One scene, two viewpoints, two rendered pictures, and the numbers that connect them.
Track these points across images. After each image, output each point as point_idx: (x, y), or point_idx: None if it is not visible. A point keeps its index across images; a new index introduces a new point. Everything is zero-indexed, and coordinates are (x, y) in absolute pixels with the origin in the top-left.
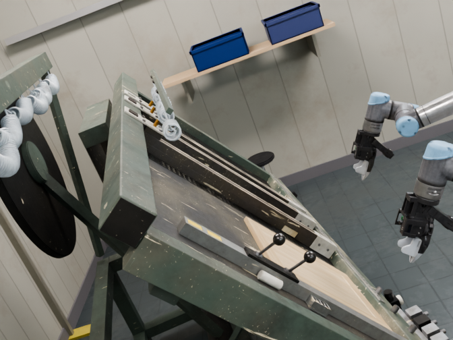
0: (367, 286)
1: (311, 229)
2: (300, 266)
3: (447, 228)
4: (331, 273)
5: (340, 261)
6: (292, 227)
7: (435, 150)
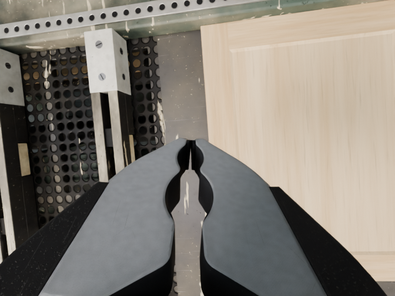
0: (268, 0)
1: (96, 100)
2: (331, 191)
3: None
4: (258, 90)
5: (155, 27)
6: (128, 154)
7: None
